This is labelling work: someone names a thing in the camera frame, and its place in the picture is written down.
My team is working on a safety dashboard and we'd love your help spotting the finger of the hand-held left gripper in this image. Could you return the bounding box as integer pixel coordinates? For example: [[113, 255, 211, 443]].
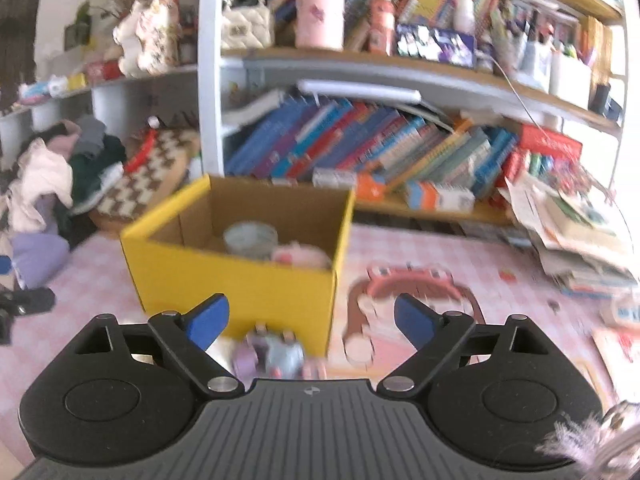
[[0, 287, 56, 346]]

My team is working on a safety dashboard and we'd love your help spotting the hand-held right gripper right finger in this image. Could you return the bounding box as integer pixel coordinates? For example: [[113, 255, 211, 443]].
[[376, 294, 557, 395]]

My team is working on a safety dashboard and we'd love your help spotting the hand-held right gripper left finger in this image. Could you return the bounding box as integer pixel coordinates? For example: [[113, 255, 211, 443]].
[[71, 293, 245, 395]]

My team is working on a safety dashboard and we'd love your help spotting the yellow cardboard box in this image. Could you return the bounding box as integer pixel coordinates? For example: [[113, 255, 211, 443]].
[[120, 174, 357, 356]]

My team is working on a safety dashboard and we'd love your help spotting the small purple blue toy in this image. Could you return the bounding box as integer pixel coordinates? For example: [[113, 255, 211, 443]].
[[233, 324, 328, 382]]

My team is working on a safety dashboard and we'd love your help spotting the pink checked desktop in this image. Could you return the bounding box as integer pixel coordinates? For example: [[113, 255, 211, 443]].
[[0, 220, 640, 466]]

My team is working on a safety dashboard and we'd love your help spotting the grey tin can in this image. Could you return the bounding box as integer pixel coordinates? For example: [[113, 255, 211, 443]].
[[223, 221, 279, 261]]

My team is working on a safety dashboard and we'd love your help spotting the pink plush toy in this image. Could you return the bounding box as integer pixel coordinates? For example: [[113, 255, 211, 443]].
[[272, 243, 333, 269]]

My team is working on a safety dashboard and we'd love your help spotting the orange white carton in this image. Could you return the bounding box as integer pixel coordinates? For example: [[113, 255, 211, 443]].
[[406, 180, 476, 213]]

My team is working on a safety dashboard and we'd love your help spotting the pile of clothes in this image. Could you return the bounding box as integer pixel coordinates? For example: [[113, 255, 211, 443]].
[[0, 116, 126, 291]]

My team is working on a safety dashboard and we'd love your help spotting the small grey white box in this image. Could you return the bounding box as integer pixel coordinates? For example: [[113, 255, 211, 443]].
[[312, 167, 359, 189]]

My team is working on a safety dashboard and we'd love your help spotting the row of colourful books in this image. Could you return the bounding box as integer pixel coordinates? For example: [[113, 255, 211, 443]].
[[225, 91, 521, 201]]

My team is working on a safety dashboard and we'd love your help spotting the stack of papers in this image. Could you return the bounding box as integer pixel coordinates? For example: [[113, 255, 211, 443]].
[[500, 170, 640, 301]]

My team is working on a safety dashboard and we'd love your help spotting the pink printed card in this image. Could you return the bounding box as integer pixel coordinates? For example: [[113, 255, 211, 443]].
[[592, 329, 640, 389]]

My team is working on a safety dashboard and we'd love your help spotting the fluffy lilac trinket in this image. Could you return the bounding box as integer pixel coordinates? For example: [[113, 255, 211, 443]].
[[535, 401, 640, 480]]

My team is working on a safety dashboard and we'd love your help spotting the red box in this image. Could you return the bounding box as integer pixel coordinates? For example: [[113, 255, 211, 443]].
[[502, 124, 584, 196]]

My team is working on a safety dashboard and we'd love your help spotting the white bookshelf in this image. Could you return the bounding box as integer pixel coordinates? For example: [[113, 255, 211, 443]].
[[0, 0, 631, 226]]

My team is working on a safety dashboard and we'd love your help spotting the purple printed box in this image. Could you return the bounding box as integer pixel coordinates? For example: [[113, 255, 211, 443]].
[[396, 24, 476, 68]]

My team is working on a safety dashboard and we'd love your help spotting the white storage container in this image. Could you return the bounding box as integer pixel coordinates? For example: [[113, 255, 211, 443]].
[[549, 51, 594, 110]]

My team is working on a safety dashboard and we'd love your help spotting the floral plush toy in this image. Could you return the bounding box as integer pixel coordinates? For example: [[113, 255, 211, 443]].
[[112, 0, 182, 78]]

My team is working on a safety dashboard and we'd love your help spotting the pink bottle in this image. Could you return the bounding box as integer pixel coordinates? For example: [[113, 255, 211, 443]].
[[369, 0, 397, 56]]

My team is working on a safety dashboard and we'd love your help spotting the white quilted handbag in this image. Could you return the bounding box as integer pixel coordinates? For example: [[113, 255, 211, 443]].
[[221, 0, 276, 51]]

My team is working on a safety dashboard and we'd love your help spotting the white bottle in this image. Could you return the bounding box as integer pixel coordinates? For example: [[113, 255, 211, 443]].
[[454, 0, 476, 36]]

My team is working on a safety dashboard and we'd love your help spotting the pink cylindrical tumbler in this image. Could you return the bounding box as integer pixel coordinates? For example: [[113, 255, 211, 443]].
[[295, 0, 347, 52]]

